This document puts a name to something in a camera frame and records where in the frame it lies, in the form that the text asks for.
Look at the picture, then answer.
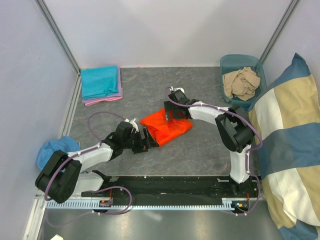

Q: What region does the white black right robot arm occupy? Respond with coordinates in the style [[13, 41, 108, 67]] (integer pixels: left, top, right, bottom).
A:
[[164, 87, 255, 197]]

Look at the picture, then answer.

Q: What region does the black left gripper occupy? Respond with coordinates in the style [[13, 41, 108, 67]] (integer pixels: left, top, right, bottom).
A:
[[122, 127, 159, 155]]

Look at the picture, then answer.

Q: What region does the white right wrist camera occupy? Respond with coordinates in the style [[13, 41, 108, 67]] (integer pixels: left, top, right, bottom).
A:
[[169, 86, 185, 94]]

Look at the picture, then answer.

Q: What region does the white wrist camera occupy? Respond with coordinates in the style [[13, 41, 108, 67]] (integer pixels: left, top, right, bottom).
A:
[[124, 118, 139, 133], [169, 86, 185, 94]]

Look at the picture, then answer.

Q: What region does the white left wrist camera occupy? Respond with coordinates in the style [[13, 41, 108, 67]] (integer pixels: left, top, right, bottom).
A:
[[124, 118, 139, 133]]

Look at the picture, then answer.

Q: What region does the teal plastic bin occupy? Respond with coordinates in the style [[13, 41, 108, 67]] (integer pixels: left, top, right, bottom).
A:
[[220, 54, 267, 110]]

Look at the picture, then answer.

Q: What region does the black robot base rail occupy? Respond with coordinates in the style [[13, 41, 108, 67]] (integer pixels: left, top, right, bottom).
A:
[[81, 172, 259, 205]]

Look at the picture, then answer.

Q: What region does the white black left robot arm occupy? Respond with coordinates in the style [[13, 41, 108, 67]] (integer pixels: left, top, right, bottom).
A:
[[35, 120, 159, 204]]

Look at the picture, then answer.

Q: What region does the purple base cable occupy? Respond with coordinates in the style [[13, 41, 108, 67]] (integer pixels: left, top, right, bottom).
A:
[[46, 186, 135, 227], [222, 179, 263, 218]]

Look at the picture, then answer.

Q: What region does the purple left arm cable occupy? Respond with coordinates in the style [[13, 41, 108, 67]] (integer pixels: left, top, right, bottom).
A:
[[44, 111, 128, 201]]

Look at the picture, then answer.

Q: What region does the crumpled blue cloth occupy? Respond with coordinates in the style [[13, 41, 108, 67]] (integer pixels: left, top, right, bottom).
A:
[[36, 136, 81, 171]]

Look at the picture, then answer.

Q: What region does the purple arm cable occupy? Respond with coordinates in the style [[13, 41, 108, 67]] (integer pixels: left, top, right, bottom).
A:
[[166, 86, 263, 181], [44, 111, 128, 201]]

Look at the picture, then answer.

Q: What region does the folded pink t-shirt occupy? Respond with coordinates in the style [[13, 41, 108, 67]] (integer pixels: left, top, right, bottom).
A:
[[82, 96, 123, 106]]

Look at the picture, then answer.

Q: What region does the grey slotted cable duct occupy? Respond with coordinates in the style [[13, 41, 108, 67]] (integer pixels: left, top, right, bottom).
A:
[[46, 198, 239, 211]]

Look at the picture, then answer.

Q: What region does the left aluminium frame post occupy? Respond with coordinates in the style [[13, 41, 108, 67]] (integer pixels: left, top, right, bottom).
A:
[[35, 0, 81, 76]]

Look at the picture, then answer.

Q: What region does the blue beige checkered pillow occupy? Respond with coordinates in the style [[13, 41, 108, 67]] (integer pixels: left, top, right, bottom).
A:
[[248, 54, 320, 240]]

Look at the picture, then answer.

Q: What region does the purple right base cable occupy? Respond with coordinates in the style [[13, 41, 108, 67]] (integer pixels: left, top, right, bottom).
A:
[[222, 179, 263, 218]]

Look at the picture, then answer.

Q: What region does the orange t-shirt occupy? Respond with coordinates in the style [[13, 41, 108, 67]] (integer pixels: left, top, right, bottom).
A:
[[140, 107, 193, 147]]

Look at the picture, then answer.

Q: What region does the folded turquoise t-shirt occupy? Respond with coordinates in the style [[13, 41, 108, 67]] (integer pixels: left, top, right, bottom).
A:
[[80, 65, 119, 99]]

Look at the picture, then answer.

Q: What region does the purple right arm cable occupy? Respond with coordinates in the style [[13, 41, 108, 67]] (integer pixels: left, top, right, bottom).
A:
[[166, 86, 263, 181]]

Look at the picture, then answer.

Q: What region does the right aluminium frame post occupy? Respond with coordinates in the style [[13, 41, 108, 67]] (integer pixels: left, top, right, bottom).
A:
[[259, 0, 301, 64]]

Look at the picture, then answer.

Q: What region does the folded purple t-shirt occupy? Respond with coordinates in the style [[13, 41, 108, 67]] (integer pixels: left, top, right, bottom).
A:
[[82, 67, 124, 104]]

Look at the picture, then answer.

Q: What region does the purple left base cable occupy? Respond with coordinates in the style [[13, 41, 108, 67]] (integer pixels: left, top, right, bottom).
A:
[[46, 186, 135, 227]]

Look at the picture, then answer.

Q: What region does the crumpled beige t-shirt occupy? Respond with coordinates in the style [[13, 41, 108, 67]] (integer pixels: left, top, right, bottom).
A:
[[222, 67, 261, 101]]

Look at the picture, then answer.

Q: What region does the aluminium frame post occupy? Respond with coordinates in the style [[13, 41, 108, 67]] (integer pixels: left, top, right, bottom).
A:
[[35, 0, 81, 76], [259, 0, 301, 64]]

